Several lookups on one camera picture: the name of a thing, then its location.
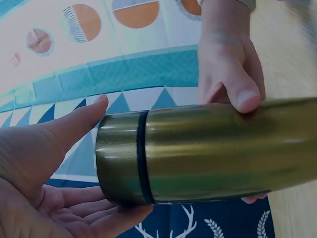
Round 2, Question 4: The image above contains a person's left hand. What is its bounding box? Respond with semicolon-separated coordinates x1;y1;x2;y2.
0;95;154;238

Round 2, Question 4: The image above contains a person's right hand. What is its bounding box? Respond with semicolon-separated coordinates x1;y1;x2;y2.
197;6;269;205

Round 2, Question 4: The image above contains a gold metal thermos flask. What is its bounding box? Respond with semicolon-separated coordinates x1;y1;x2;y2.
95;95;317;206

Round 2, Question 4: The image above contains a person's right forearm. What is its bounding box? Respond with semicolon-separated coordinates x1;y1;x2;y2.
199;0;257;12

